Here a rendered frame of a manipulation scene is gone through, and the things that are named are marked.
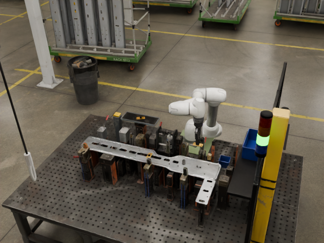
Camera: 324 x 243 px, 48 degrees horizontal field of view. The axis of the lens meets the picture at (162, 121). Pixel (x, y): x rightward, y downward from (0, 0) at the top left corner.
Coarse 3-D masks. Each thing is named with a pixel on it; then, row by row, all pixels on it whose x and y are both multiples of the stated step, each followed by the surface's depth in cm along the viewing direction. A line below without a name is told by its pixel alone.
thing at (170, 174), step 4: (168, 176) 318; (172, 176) 319; (168, 180) 320; (172, 180) 322; (168, 184) 322; (172, 184) 324; (168, 188) 324; (172, 188) 329; (168, 192) 327; (172, 192) 332; (168, 196) 330; (172, 196) 333; (168, 200) 332; (172, 200) 334
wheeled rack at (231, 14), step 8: (200, 0) 863; (216, 0) 996; (224, 0) 991; (232, 0) 989; (240, 0) 834; (248, 0) 989; (200, 8) 874; (208, 8) 943; (216, 8) 939; (224, 8) 937; (232, 8) 935; (240, 8) 933; (200, 16) 884; (208, 16) 887; (216, 16) 886; (224, 16) 882; (232, 16) 872; (240, 16) 882
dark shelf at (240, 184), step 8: (240, 152) 336; (240, 160) 327; (248, 160) 327; (240, 168) 318; (248, 168) 318; (232, 176) 310; (240, 176) 310; (248, 176) 309; (232, 184) 302; (240, 184) 302; (248, 184) 302; (232, 192) 294; (240, 192) 294; (248, 192) 294
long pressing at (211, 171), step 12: (108, 144) 357; (120, 144) 357; (120, 156) 342; (132, 156) 341; (144, 156) 340; (156, 156) 340; (180, 156) 339; (168, 168) 326; (180, 168) 325; (192, 168) 324; (204, 168) 324; (216, 168) 324
